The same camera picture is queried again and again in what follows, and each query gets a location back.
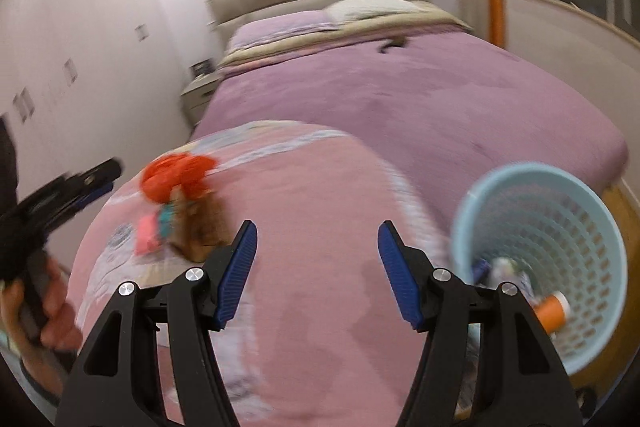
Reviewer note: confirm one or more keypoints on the dark blue box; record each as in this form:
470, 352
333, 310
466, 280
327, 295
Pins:
480, 270

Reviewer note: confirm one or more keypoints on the bed with purple cover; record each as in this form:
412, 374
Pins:
450, 107

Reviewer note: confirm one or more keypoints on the pale floral pillow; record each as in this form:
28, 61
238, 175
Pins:
370, 9

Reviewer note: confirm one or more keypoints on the person's left forearm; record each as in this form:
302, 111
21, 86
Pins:
37, 369

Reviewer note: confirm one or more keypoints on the white wardrobe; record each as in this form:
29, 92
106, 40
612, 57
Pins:
75, 32

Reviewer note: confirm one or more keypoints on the person's left hand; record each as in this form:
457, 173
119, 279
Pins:
60, 322

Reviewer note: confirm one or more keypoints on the small picture frame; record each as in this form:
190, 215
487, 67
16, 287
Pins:
202, 68

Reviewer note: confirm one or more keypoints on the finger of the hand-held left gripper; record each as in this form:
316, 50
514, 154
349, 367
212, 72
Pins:
102, 169
90, 198

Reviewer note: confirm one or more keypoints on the pink blanket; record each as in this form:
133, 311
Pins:
310, 207

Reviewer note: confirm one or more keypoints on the small dark object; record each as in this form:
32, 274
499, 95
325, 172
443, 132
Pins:
395, 42

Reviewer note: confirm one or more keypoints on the beige folded quilt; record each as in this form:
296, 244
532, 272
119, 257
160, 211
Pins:
260, 52

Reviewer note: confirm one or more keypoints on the light blue plastic basket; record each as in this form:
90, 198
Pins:
575, 227

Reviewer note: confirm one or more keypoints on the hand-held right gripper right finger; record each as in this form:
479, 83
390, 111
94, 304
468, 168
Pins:
400, 277

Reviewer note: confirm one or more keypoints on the grey nightstand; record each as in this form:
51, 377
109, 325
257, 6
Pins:
200, 94

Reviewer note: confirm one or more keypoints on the orange white tube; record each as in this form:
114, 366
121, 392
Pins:
552, 309

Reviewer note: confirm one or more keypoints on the orange plastic bag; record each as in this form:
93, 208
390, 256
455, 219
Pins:
175, 174

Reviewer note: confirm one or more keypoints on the brown paper bag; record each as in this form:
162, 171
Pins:
200, 227

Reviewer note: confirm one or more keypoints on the purple pillow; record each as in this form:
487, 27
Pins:
280, 27

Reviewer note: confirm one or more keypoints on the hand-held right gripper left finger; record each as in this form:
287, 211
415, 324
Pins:
237, 272

